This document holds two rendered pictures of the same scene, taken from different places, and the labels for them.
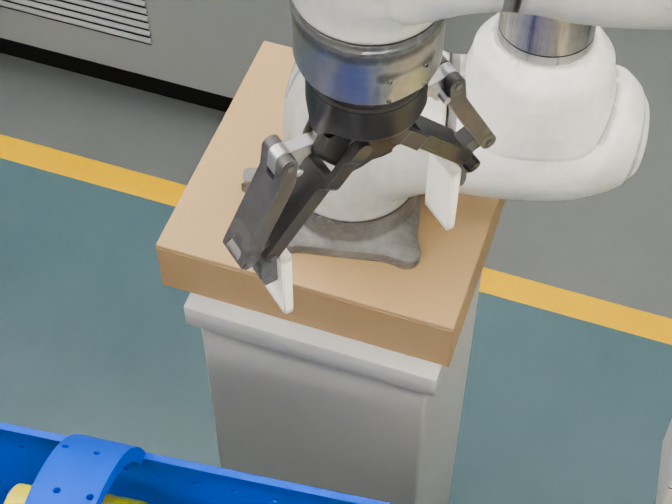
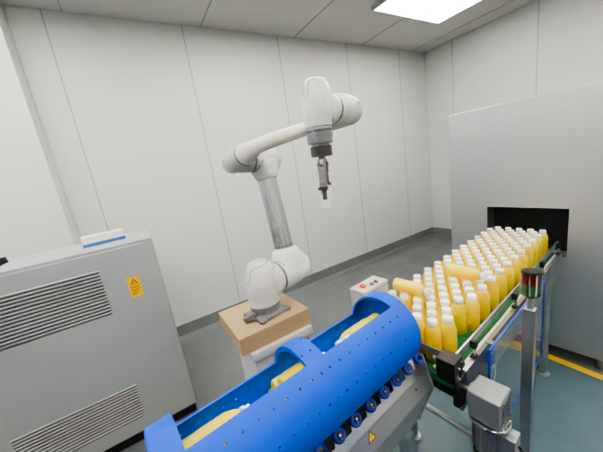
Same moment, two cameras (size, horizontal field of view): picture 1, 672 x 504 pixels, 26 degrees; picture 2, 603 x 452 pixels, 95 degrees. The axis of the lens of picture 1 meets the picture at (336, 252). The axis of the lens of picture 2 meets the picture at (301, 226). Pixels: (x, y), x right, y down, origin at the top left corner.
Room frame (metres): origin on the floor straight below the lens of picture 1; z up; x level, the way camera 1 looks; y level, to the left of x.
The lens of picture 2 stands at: (0.02, 0.79, 1.78)
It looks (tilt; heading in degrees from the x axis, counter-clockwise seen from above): 12 degrees down; 311
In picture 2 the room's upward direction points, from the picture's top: 9 degrees counter-clockwise
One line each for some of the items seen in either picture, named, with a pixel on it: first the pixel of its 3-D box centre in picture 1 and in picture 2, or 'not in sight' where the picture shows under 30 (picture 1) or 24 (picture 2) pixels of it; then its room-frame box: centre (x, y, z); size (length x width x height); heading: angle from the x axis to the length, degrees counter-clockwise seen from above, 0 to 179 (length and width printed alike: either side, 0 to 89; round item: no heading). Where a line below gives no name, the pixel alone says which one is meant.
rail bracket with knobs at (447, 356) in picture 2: not in sight; (448, 367); (0.26, -0.19, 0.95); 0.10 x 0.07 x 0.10; 167
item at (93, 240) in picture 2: not in sight; (103, 238); (2.31, 0.27, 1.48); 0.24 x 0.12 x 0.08; 79
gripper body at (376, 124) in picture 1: (365, 105); (322, 159); (0.59, -0.02, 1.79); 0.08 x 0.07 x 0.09; 122
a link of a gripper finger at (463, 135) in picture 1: (466, 153); not in sight; (0.64, -0.09, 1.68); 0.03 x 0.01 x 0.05; 122
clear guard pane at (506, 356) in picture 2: not in sight; (519, 353); (0.06, -0.75, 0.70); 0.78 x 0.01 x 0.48; 77
